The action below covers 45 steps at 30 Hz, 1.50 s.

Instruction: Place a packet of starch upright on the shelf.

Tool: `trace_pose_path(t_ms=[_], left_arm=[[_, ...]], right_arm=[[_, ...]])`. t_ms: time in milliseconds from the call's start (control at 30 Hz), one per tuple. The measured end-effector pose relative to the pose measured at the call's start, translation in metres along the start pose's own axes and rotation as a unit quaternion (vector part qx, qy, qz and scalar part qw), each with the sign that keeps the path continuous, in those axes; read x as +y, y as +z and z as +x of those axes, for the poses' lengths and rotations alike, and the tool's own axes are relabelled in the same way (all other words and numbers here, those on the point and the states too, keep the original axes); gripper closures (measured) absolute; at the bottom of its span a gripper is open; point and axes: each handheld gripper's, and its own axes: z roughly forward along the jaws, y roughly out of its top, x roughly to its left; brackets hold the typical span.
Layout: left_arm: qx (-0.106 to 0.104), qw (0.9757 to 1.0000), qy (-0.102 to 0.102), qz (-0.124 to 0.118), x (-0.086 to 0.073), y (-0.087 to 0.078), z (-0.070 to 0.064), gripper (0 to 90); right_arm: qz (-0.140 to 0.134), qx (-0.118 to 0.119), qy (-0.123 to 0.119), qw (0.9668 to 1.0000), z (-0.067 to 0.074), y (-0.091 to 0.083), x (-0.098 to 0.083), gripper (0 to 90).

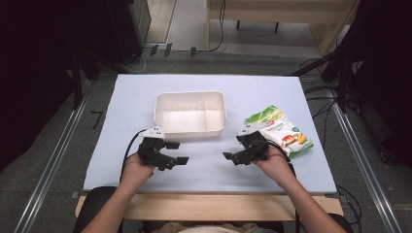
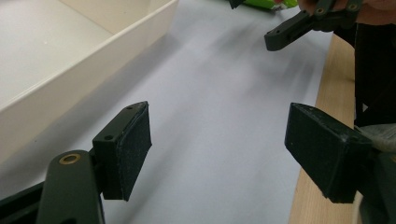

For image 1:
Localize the person's right hand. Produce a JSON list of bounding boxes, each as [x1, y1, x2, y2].
[[252, 150, 295, 188]]

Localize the person's beige clothing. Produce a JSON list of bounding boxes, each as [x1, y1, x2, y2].
[[159, 221, 277, 233]]

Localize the white plastic container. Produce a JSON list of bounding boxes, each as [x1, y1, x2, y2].
[[153, 90, 227, 139]]

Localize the green and white snack bag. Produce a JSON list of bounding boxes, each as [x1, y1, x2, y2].
[[245, 105, 315, 160]]

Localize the black cabinet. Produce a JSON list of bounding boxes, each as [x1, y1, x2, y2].
[[106, 0, 153, 65]]

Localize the black curtain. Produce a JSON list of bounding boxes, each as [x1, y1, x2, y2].
[[336, 0, 412, 168], [0, 0, 113, 173]]

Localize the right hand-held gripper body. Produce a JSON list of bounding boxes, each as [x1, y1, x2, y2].
[[235, 121, 270, 166]]

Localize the person's left hand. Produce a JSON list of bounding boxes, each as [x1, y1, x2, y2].
[[120, 152, 155, 187]]

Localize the black tripod stand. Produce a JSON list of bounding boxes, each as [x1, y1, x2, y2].
[[284, 45, 356, 115]]

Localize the metal floor rail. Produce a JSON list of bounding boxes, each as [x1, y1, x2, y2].
[[326, 86, 403, 233], [14, 92, 91, 233]]

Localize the black floor cables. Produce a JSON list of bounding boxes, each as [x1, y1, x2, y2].
[[303, 84, 339, 149]]

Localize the light blue table mat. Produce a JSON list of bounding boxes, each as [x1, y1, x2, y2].
[[83, 74, 338, 195]]

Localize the black hanging cable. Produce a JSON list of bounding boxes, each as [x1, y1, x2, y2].
[[209, 0, 227, 53]]

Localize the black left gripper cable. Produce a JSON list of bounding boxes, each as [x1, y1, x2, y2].
[[119, 128, 149, 184]]

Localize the white floor cable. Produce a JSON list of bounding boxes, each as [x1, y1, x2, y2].
[[123, 48, 153, 75]]

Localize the wooden table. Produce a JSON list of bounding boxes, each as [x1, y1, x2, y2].
[[75, 192, 345, 222]]

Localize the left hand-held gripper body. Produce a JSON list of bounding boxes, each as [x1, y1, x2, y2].
[[137, 126, 181, 172]]

